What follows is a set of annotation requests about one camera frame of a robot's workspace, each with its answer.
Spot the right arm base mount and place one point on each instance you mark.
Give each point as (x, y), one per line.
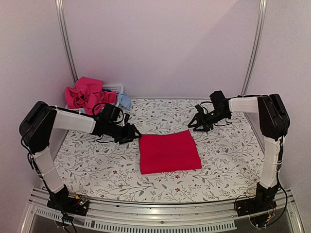
(264, 200)

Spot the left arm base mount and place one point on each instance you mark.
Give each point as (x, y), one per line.
(62, 201)

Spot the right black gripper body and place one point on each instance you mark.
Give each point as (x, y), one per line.
(213, 118)

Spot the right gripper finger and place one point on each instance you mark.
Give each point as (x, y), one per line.
(202, 127)
(195, 122)

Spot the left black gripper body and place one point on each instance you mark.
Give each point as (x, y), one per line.
(119, 134)

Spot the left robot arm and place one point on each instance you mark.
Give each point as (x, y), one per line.
(36, 129)

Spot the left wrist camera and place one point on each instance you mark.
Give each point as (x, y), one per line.
(125, 119)

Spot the front aluminium rail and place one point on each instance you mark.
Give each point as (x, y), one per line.
(114, 216)

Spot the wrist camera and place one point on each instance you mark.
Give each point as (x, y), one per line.
(125, 119)
(200, 109)

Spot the right aluminium frame post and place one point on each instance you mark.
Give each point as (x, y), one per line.
(255, 47)

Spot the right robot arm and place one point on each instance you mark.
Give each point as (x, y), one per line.
(274, 123)

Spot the light blue cloth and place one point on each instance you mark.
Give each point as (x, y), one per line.
(96, 102)

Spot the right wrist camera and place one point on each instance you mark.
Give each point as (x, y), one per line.
(200, 109)

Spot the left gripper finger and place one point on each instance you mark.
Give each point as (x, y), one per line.
(127, 139)
(134, 132)

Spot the pink garment in basket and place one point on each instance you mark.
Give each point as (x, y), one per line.
(83, 88)

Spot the red t-shirt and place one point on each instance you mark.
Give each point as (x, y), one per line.
(168, 153)

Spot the white plastic laundry basket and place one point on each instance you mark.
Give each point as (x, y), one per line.
(116, 87)

